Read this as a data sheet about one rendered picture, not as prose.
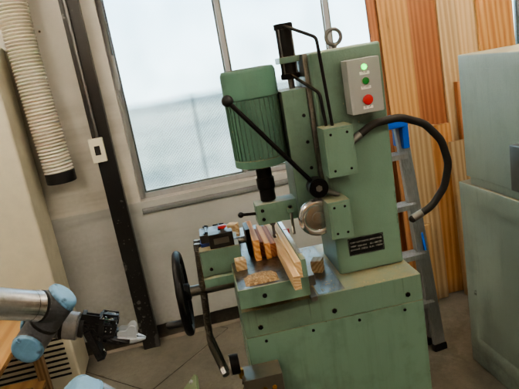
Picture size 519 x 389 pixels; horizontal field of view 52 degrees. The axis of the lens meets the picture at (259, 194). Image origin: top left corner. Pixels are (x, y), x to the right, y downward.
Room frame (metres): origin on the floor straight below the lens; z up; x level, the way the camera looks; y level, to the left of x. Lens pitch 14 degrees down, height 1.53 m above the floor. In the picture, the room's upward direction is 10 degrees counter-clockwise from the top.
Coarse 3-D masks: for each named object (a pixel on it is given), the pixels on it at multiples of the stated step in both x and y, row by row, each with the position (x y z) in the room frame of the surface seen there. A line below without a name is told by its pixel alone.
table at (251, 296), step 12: (240, 228) 2.00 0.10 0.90; (252, 264) 1.60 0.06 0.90; (264, 264) 1.59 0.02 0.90; (276, 264) 1.57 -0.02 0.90; (216, 276) 1.63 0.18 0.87; (228, 276) 1.62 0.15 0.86; (240, 276) 1.52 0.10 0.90; (240, 288) 1.43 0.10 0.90; (252, 288) 1.42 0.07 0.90; (264, 288) 1.42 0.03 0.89; (276, 288) 1.43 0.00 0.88; (288, 288) 1.43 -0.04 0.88; (240, 300) 1.42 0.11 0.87; (252, 300) 1.42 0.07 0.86; (264, 300) 1.42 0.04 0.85; (276, 300) 1.43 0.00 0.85
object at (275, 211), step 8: (280, 200) 1.69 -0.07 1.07; (288, 200) 1.69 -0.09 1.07; (256, 208) 1.68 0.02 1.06; (264, 208) 1.68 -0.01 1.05; (272, 208) 1.68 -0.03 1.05; (280, 208) 1.68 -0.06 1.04; (296, 208) 1.69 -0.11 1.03; (256, 216) 1.69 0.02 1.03; (264, 216) 1.68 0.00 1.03; (272, 216) 1.68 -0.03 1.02; (280, 216) 1.68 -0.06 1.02; (288, 216) 1.69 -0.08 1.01; (296, 216) 1.69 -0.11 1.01; (264, 224) 1.68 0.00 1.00; (272, 224) 1.71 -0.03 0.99
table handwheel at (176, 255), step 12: (180, 264) 1.78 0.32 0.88; (180, 276) 1.58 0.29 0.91; (180, 288) 1.56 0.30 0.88; (192, 288) 1.67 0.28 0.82; (216, 288) 1.68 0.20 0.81; (228, 288) 1.68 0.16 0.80; (180, 300) 1.54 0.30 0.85; (180, 312) 1.54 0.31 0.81; (192, 312) 1.75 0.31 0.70; (192, 324) 1.68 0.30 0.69
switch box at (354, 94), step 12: (348, 60) 1.58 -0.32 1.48; (360, 60) 1.58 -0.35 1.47; (372, 60) 1.58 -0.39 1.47; (348, 72) 1.57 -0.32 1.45; (372, 72) 1.58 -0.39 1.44; (348, 84) 1.57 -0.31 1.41; (360, 84) 1.57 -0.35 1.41; (372, 84) 1.58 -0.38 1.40; (348, 96) 1.59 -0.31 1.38; (360, 96) 1.57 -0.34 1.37; (348, 108) 1.60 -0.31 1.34; (360, 108) 1.57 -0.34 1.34; (372, 108) 1.58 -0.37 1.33; (384, 108) 1.58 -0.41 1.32
